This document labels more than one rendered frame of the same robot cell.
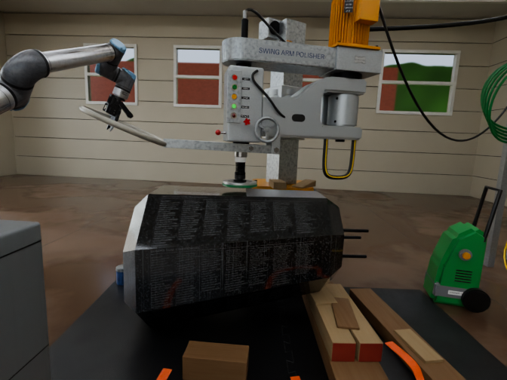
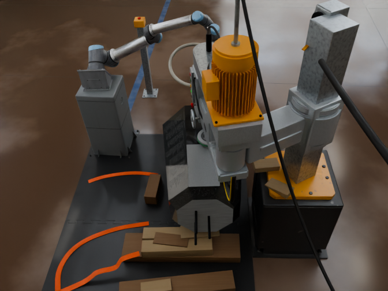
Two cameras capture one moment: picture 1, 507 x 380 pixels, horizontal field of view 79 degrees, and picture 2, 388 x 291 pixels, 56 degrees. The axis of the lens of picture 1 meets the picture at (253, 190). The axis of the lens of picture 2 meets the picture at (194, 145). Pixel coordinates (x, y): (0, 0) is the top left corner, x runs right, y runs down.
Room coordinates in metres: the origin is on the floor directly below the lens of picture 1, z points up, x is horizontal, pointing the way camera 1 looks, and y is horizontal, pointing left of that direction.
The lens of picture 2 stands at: (1.95, -2.21, 3.02)
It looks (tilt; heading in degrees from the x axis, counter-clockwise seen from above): 44 degrees down; 95
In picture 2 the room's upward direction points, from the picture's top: 3 degrees counter-clockwise
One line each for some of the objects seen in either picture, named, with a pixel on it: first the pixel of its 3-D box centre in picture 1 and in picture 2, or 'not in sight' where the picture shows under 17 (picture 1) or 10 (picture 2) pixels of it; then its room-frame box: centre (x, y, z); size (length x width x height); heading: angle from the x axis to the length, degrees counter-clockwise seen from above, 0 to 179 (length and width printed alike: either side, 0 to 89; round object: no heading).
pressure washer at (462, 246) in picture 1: (459, 243); not in sight; (2.18, -1.54, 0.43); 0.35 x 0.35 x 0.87; 75
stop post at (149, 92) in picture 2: not in sight; (145, 59); (1.06, 1.88, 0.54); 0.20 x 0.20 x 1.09; 0
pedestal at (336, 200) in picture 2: not in sight; (290, 202); (2.62, -0.23, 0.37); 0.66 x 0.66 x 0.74; 0
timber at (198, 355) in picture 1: (216, 362); (153, 189); (1.32, 0.14, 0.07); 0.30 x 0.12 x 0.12; 86
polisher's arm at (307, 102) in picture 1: (303, 114); (219, 129); (1.98, -0.30, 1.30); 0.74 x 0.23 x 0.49; 103
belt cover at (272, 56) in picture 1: (299, 62); (220, 88); (1.99, -0.25, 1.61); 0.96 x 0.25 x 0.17; 103
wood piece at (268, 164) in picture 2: (277, 183); (265, 165); (2.36, -0.18, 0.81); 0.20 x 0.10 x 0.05; 8
